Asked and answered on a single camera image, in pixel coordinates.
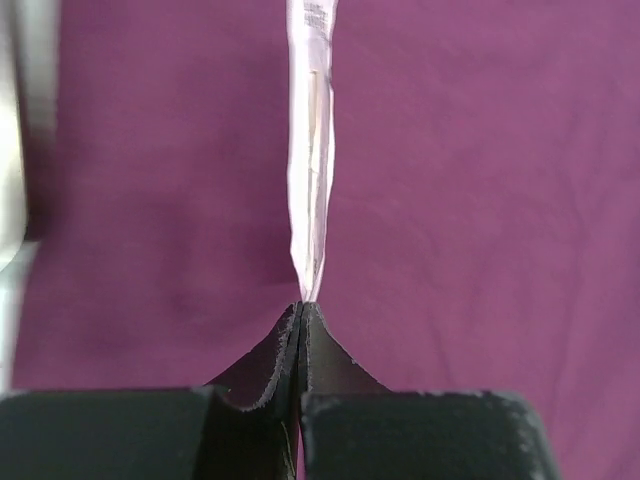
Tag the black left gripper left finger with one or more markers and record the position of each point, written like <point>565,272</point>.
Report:
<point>240,425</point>

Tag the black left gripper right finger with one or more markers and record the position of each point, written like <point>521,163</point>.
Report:
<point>353,427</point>

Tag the steel instrument tray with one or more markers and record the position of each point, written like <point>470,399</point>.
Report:
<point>29,84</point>

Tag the purple cloth mat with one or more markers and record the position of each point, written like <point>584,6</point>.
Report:
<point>484,216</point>

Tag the suture packet white green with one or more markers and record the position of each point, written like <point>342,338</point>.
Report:
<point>311,152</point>

